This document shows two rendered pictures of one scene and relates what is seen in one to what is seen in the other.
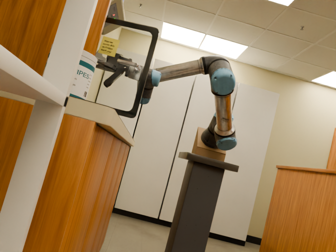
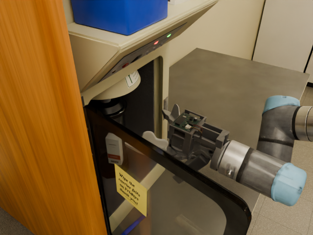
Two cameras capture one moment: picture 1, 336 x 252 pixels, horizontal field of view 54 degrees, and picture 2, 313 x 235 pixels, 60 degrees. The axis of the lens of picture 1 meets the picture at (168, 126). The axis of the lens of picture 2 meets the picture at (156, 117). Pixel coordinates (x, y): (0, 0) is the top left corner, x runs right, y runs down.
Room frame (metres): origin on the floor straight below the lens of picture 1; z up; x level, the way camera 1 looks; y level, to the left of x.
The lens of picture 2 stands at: (1.15, 0.12, 1.63)
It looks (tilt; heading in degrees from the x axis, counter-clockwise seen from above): 36 degrees down; 36
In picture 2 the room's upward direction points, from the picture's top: straight up
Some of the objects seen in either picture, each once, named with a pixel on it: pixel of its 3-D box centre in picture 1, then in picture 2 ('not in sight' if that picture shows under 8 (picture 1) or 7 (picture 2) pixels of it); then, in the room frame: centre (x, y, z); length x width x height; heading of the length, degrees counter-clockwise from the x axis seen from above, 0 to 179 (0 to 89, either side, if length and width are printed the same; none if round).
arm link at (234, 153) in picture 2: not in sight; (231, 160); (1.56, 0.23, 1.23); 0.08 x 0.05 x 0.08; 3
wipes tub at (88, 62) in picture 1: (67, 77); not in sight; (0.92, 0.31, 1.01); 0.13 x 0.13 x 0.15
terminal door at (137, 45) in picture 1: (113, 65); (150, 228); (1.37, 0.29, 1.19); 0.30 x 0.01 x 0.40; 83
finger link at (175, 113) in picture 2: not in sight; (174, 114); (1.62, 0.40, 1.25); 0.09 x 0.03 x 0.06; 57
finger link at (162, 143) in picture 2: not in sight; (147, 141); (1.50, 0.40, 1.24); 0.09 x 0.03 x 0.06; 129
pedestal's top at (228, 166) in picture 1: (206, 161); not in sight; (2.10, -0.30, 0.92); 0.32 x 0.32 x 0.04; 6
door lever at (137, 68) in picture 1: (129, 64); not in sight; (1.33, 0.22, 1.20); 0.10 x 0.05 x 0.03; 83
